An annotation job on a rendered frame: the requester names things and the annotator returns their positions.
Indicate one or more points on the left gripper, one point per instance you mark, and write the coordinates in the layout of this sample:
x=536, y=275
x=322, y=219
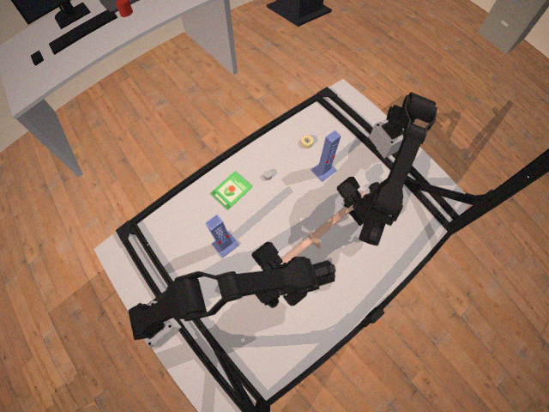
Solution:
x=265, y=257

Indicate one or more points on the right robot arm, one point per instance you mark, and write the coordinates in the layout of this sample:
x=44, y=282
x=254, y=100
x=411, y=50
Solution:
x=388, y=195

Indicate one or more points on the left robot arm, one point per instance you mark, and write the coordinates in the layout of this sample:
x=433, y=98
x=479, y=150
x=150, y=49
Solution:
x=184, y=298

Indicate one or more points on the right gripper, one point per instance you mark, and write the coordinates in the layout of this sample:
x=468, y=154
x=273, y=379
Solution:
x=348, y=189

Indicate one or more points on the long tan rail with center flange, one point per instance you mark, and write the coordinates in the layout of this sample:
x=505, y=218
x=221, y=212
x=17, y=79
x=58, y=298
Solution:
x=313, y=237

